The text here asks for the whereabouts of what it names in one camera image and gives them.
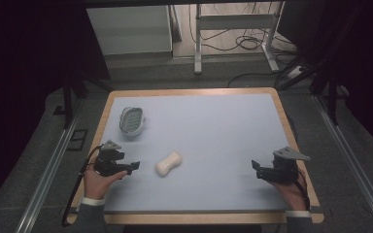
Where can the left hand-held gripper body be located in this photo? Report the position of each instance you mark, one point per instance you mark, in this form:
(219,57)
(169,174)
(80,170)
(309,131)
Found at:
(108,161)

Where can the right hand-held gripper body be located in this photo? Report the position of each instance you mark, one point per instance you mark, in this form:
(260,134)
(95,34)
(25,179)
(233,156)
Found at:
(283,168)

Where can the person's left hand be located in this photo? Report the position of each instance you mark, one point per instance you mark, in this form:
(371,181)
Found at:
(98,184)

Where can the person's right hand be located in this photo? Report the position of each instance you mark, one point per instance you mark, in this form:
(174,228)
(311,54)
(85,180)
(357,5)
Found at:
(291,195)

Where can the black floor plate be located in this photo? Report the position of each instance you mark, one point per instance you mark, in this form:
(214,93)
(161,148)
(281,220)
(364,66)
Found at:
(77,139)

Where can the light blue table mat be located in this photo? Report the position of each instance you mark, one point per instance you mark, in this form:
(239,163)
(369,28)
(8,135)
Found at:
(207,145)

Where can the black metal stand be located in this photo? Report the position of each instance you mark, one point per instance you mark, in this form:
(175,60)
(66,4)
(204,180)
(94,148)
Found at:
(73,93)
(332,93)

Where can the white power strip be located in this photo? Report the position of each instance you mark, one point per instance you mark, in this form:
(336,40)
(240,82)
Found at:
(296,72)

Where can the white cabinet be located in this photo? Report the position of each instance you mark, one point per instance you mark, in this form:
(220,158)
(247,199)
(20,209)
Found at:
(132,29)

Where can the silver floor rail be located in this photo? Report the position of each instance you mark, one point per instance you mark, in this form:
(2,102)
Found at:
(45,178)
(353,161)

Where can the white metal desk frame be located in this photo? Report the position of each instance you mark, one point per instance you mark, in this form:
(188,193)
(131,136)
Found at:
(236,22)

